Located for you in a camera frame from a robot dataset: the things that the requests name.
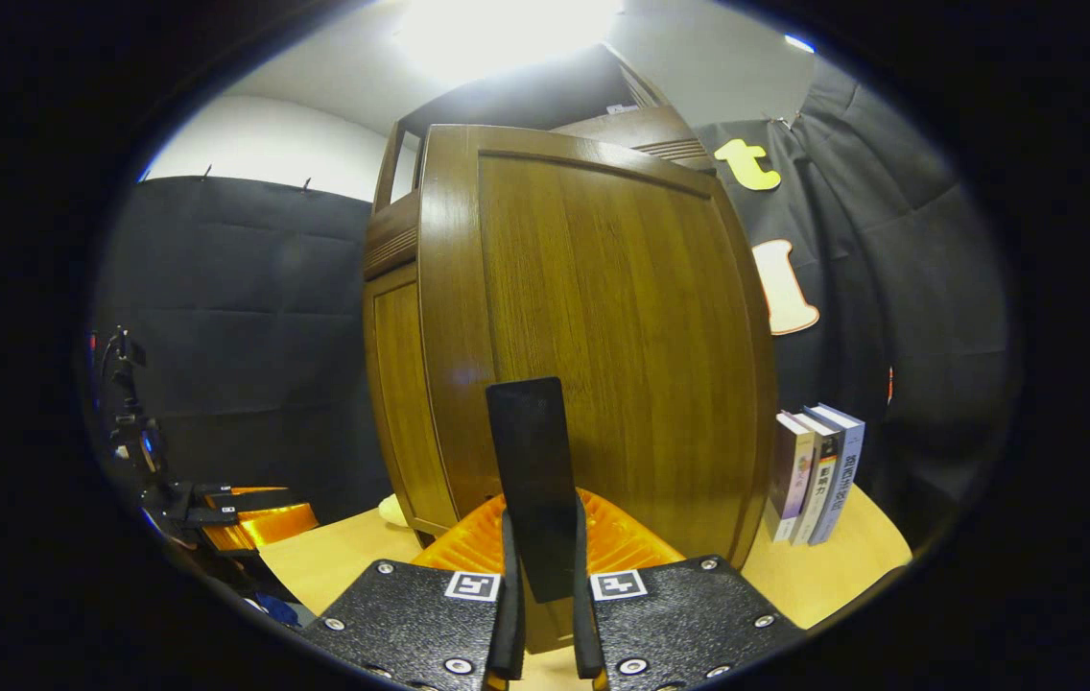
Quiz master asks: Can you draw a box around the black backdrop cloth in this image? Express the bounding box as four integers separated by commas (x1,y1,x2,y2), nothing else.
89,58,1021,615

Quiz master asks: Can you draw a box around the large ceiling light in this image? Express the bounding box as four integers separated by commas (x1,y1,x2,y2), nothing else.
396,0,623,83

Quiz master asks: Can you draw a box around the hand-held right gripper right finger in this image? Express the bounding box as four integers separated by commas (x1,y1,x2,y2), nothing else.
572,489,807,691

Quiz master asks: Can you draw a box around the dark cover book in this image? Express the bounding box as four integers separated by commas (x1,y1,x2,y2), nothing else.
764,413,817,543

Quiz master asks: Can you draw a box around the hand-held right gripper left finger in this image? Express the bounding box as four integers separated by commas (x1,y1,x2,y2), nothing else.
300,492,527,691

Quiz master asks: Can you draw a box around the blue spine book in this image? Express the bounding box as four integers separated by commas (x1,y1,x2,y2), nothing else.
809,403,866,546

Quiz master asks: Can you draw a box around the wooden cabinet door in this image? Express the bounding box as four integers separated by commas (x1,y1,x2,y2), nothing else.
365,264,460,536
417,125,778,654

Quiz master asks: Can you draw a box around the black door handle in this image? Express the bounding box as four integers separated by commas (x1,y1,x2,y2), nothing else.
486,377,577,604

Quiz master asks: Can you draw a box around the wooden double-door shoe cabinet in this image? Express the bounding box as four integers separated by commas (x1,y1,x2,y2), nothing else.
361,43,778,654

